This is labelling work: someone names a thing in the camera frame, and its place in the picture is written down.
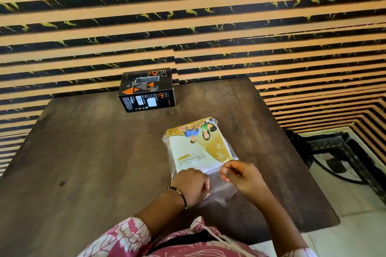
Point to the person's right forearm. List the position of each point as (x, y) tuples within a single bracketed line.
[(276, 225)]

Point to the white and gold packet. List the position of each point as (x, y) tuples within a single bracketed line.
[(199, 144)]

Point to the person's right hand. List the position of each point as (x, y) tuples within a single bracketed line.
[(242, 177)]

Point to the pink floral garment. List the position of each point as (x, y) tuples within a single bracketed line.
[(169, 243)]

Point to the person's right thumb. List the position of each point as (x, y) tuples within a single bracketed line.
[(231, 166)]

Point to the person's left forearm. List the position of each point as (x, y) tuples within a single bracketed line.
[(158, 213)]

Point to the wooden table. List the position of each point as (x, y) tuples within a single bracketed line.
[(150, 163)]

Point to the person's left fingers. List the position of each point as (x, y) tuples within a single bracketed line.
[(206, 186)]

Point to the black and orange box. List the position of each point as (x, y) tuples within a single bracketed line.
[(147, 91)]

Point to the clear plastic bag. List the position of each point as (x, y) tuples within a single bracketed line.
[(200, 160)]

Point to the person's left hand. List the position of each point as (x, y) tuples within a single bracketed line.
[(190, 183)]

